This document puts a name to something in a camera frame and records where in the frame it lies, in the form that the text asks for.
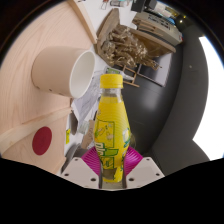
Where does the wooden easel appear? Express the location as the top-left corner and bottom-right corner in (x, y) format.
(121, 64), (141, 88)

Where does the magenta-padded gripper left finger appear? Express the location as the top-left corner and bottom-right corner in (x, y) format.
(61, 146), (103, 189)

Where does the light wooden board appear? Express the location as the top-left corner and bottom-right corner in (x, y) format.
(0, 0), (98, 175)

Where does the golden sculpture on wooden base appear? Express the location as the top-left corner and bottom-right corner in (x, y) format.
(95, 8), (177, 71)

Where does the beige dotted cup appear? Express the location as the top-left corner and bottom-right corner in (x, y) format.
(31, 45), (97, 99)

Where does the black wall screen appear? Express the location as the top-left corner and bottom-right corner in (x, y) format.
(134, 52), (173, 88)

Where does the white cabinet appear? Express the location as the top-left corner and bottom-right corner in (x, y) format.
(132, 11), (184, 47)

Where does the flat round red coaster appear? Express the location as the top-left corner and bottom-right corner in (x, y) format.
(31, 126), (53, 156)

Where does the long ceiling light strip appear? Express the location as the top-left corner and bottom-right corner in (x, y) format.
(192, 35), (224, 162)

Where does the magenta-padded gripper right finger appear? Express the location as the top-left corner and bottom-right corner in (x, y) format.
(121, 146), (166, 189)

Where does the small yellow packet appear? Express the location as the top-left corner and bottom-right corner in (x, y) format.
(65, 128), (72, 145)

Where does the yellow drink bottle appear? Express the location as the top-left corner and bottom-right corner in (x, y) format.
(93, 73), (132, 184)

